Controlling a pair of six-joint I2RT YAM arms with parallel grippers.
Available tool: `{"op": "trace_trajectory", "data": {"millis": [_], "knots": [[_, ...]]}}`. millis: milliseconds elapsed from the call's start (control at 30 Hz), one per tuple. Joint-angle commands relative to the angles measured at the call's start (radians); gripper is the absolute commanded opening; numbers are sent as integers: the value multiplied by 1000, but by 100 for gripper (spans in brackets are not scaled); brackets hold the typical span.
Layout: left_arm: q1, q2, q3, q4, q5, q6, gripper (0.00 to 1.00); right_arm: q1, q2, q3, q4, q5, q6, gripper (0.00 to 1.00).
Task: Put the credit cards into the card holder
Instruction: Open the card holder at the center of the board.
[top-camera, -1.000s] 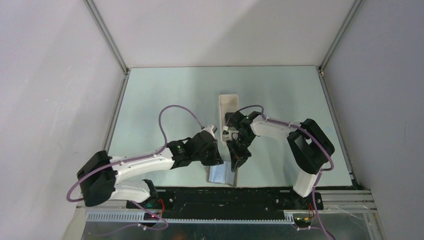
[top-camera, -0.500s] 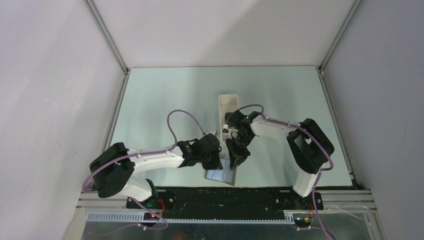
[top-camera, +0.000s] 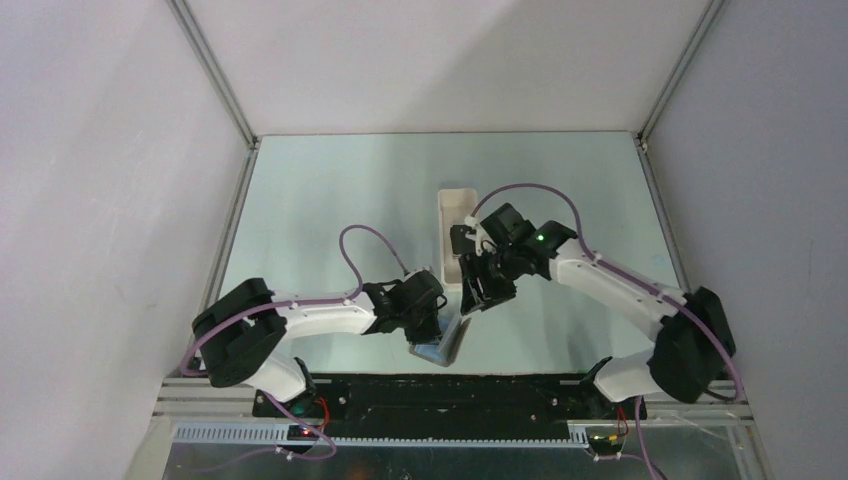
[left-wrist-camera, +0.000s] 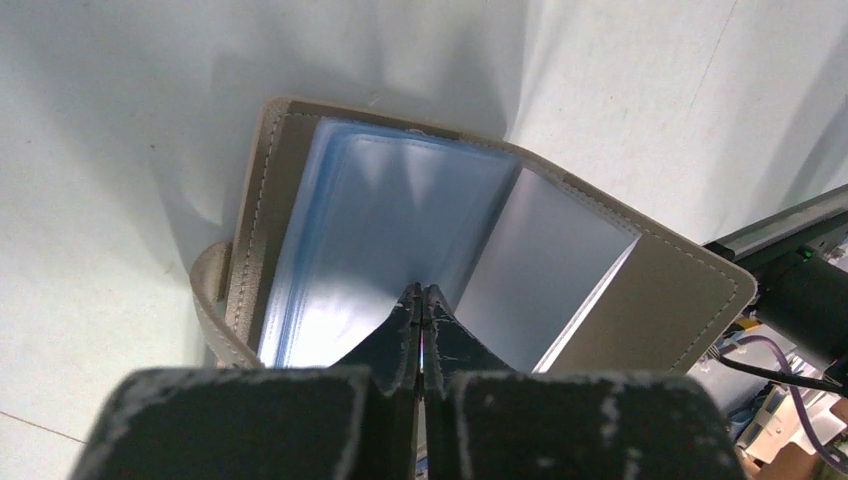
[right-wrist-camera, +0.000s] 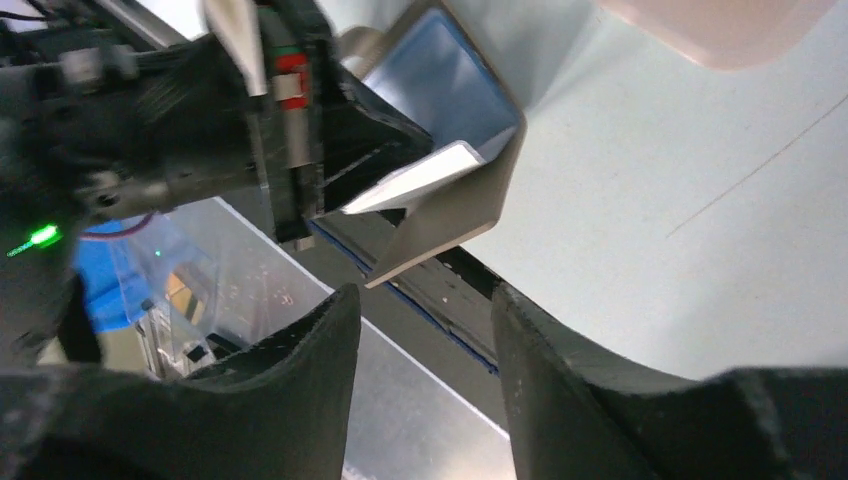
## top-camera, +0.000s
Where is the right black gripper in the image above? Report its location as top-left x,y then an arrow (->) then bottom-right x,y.
459,246 -> 522,316

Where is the silver metal card holder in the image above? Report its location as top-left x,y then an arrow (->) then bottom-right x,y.
409,314 -> 472,368

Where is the white plastic tray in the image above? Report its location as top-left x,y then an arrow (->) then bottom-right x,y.
437,188 -> 478,292

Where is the black credit card stack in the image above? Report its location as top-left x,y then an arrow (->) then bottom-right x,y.
449,224 -> 475,258

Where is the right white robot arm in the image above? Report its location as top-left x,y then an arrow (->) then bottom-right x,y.
449,203 -> 735,418

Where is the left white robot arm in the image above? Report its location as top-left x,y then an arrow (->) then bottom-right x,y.
192,270 -> 447,417

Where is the left small circuit board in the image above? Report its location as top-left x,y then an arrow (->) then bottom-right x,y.
287,425 -> 320,441

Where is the small circuit board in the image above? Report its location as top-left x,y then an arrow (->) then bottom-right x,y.
287,425 -> 320,441
588,434 -> 627,449

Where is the right small circuit board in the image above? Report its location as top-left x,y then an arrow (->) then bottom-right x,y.
588,434 -> 627,449

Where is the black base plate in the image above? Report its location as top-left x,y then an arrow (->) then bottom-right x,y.
252,373 -> 647,440

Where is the white slotted cable duct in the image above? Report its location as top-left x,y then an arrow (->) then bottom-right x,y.
173,422 -> 589,449

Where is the right aluminium frame post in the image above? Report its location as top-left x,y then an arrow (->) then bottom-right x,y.
636,0 -> 727,152

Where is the aluminium frame post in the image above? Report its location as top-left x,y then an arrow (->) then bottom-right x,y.
636,0 -> 727,152
167,0 -> 258,149

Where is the left aluminium frame post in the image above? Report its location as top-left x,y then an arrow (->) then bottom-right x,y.
167,0 -> 258,149

